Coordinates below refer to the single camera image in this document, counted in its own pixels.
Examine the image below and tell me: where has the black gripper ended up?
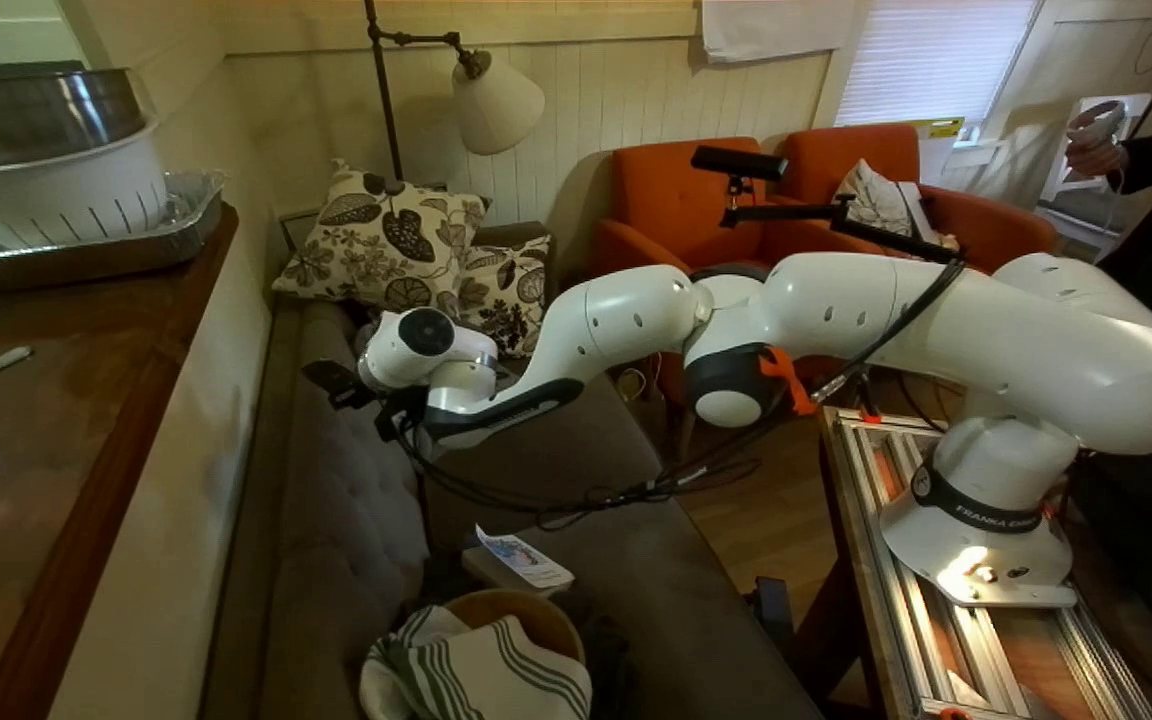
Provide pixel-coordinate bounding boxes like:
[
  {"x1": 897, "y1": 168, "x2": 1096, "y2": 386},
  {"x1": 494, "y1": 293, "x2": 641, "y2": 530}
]
[{"x1": 334, "y1": 368, "x2": 435, "y2": 452}]

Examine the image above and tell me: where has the black remote control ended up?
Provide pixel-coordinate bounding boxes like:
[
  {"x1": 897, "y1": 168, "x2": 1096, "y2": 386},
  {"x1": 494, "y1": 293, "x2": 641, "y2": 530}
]
[{"x1": 300, "y1": 350, "x2": 374, "y2": 406}]

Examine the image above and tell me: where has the white VR controller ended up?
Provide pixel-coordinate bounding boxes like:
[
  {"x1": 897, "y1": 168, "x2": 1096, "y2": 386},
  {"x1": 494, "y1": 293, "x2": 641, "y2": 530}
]
[{"x1": 1064, "y1": 96, "x2": 1131, "y2": 148}]

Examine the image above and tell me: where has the grey tufted sofa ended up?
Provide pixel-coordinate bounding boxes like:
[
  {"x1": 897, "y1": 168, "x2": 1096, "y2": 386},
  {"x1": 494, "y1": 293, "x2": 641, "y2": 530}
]
[{"x1": 199, "y1": 210, "x2": 829, "y2": 720}]

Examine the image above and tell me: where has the operator bare hand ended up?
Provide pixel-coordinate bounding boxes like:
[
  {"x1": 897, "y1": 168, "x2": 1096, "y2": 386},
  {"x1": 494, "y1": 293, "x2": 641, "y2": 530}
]
[{"x1": 1064, "y1": 130, "x2": 1137, "y2": 182}]

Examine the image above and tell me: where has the grey crumpled blanket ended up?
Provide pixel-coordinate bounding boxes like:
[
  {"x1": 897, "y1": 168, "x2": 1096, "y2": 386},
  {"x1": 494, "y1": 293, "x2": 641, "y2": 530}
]
[{"x1": 353, "y1": 312, "x2": 526, "y2": 473}]

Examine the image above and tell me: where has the large floral pillow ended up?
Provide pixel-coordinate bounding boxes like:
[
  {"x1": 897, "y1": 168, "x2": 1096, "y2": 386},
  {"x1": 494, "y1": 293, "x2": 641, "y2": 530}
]
[{"x1": 268, "y1": 155, "x2": 494, "y2": 331}]

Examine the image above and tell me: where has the small floral pillow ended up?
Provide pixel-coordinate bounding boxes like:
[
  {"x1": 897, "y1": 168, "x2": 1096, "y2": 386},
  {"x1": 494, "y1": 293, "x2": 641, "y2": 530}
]
[{"x1": 451, "y1": 230, "x2": 556, "y2": 350}]

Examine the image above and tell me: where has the white paperback book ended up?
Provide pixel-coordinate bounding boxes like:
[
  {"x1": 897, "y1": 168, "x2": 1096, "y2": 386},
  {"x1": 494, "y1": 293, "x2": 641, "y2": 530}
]
[{"x1": 457, "y1": 521, "x2": 582, "y2": 601}]

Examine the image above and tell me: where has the metal drip tray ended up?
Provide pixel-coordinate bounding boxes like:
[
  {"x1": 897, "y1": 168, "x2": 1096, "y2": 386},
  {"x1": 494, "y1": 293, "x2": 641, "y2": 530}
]
[{"x1": 0, "y1": 170, "x2": 228, "y2": 293}]

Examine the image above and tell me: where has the wooden bowl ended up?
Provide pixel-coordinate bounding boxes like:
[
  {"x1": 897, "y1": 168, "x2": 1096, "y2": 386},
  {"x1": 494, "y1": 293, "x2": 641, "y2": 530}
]
[{"x1": 446, "y1": 585, "x2": 594, "y2": 667}]

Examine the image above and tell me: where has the white green striped towel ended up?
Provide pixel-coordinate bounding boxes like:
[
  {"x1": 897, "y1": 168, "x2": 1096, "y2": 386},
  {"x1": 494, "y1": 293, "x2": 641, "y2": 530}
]
[{"x1": 356, "y1": 601, "x2": 595, "y2": 720}]

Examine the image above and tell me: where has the floor lamp white shade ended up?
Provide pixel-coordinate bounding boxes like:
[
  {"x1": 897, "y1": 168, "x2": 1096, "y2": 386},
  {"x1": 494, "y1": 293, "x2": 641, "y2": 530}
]
[{"x1": 359, "y1": 0, "x2": 548, "y2": 182}]

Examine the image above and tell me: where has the wooden bar counter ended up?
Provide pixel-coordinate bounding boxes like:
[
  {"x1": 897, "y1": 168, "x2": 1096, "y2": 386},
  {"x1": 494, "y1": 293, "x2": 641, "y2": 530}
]
[{"x1": 0, "y1": 195, "x2": 243, "y2": 720}]

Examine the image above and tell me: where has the metal mixing bowl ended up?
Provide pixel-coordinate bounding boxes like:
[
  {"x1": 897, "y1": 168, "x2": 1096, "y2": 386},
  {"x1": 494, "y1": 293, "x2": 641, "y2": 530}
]
[{"x1": 0, "y1": 65, "x2": 157, "y2": 170}]

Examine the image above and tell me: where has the white hanging sheet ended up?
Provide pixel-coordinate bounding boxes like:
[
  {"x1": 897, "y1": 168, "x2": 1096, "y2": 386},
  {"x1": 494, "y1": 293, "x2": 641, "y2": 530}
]
[{"x1": 697, "y1": 0, "x2": 865, "y2": 68}]

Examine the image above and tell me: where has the patterned white cushion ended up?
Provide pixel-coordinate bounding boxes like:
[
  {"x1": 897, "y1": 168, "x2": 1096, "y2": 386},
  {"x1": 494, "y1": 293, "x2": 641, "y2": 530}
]
[{"x1": 833, "y1": 155, "x2": 960, "y2": 250}]

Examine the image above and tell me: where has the white window blind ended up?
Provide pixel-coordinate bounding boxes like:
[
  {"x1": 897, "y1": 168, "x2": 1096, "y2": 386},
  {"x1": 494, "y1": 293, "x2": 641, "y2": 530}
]
[{"x1": 833, "y1": 0, "x2": 1049, "y2": 130}]

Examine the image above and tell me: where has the black camera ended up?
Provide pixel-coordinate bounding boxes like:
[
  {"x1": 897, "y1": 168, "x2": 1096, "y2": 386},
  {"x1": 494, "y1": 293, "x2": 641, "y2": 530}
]
[{"x1": 689, "y1": 140, "x2": 793, "y2": 182}]

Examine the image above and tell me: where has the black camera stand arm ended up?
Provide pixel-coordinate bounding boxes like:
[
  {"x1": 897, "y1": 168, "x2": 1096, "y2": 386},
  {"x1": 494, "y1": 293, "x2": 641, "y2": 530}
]
[{"x1": 716, "y1": 181, "x2": 969, "y2": 272}]

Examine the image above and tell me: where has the aluminium frame robot table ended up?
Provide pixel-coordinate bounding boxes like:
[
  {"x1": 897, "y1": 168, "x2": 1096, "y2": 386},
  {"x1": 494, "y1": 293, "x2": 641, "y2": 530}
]
[{"x1": 819, "y1": 403, "x2": 1152, "y2": 720}]

